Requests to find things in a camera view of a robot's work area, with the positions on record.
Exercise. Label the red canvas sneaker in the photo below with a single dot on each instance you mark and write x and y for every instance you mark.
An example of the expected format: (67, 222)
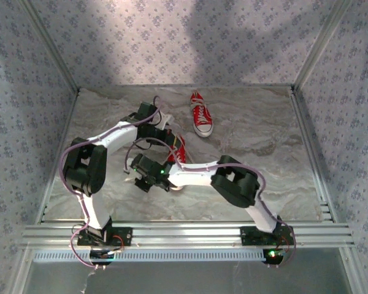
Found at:
(208, 118)
(181, 153)

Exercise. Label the white shoelace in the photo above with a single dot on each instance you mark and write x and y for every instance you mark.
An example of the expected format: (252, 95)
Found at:
(198, 105)
(177, 157)

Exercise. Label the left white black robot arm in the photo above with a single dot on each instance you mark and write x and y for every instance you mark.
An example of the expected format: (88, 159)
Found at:
(119, 134)

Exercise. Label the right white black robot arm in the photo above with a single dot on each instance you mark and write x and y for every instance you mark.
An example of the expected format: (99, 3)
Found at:
(196, 176)

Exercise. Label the black circuit board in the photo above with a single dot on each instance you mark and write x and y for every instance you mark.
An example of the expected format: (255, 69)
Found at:
(273, 256)
(99, 255)

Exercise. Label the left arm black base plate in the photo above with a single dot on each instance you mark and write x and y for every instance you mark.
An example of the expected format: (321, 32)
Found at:
(125, 236)

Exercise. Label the aluminium mounting rail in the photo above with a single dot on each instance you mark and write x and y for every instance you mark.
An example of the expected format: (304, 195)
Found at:
(184, 232)

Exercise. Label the aluminium table side rail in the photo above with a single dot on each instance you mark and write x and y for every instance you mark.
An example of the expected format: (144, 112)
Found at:
(68, 122)
(303, 122)

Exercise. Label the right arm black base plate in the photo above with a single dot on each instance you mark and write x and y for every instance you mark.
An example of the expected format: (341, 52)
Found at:
(248, 235)

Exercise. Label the aluminium frame post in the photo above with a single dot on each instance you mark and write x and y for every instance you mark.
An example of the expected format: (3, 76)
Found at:
(320, 46)
(53, 46)

